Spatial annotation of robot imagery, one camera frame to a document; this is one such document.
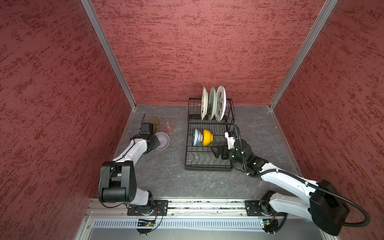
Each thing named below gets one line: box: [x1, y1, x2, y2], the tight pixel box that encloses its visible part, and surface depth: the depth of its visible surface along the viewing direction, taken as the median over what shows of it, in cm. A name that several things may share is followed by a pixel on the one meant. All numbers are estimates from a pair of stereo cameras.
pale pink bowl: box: [153, 131, 170, 151], surface depth 94 cm
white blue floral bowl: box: [192, 128, 203, 146], surface depth 92 cm
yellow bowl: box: [202, 129, 214, 146], surface depth 94 cm
